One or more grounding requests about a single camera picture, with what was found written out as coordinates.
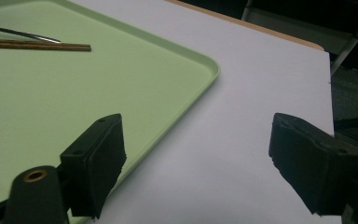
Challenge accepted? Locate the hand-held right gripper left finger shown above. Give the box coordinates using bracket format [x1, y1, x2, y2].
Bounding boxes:
[60, 113, 128, 219]

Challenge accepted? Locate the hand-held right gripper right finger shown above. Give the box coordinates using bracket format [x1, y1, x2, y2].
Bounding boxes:
[268, 112, 358, 217]

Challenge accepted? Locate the light green plastic tray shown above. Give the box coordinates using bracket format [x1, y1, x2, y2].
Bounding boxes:
[0, 0, 221, 224]

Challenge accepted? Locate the brown wooden chopstick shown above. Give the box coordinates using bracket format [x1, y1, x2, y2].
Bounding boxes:
[0, 41, 92, 52]
[0, 37, 91, 49]

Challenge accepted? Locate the black silver-tipped chopstick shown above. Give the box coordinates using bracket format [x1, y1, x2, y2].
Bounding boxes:
[0, 23, 62, 44]

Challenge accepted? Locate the white metal stand frame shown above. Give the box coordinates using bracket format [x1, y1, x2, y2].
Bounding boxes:
[241, 0, 358, 77]

